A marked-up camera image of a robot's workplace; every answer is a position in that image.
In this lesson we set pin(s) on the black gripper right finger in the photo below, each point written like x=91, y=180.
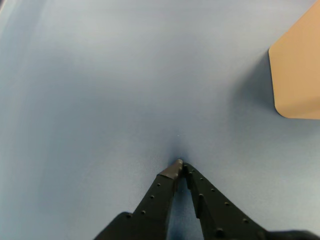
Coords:
x=217, y=217

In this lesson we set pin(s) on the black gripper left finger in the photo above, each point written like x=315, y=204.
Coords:
x=152, y=207

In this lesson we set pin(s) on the tan metal box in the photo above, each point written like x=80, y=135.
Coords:
x=297, y=80

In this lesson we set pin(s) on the blue-grey table mat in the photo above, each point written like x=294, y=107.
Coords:
x=125, y=100

